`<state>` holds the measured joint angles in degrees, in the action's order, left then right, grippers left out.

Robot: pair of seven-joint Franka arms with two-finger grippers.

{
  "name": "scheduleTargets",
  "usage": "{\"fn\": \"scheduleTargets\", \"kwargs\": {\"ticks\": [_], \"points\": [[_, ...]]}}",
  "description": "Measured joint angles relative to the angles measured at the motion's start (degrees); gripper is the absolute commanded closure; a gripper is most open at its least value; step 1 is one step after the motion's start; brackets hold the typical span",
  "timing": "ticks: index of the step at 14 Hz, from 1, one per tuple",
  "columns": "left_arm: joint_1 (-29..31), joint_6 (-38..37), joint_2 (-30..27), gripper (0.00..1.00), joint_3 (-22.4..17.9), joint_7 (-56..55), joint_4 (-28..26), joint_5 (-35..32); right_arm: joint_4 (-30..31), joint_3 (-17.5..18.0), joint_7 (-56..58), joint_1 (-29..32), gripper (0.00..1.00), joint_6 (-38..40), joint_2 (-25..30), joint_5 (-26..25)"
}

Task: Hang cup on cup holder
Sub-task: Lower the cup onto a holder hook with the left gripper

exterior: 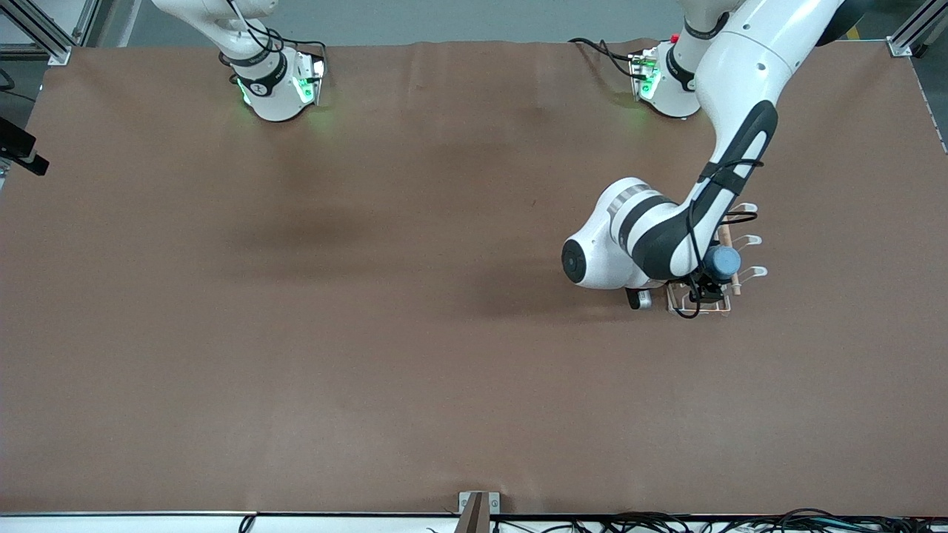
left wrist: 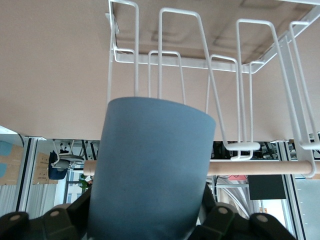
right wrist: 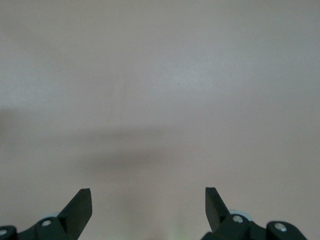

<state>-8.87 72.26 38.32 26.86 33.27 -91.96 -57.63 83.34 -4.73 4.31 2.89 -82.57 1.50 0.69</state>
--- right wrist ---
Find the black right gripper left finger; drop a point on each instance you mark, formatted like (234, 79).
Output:
(75, 217)

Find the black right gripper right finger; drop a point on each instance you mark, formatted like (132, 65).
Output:
(217, 215)

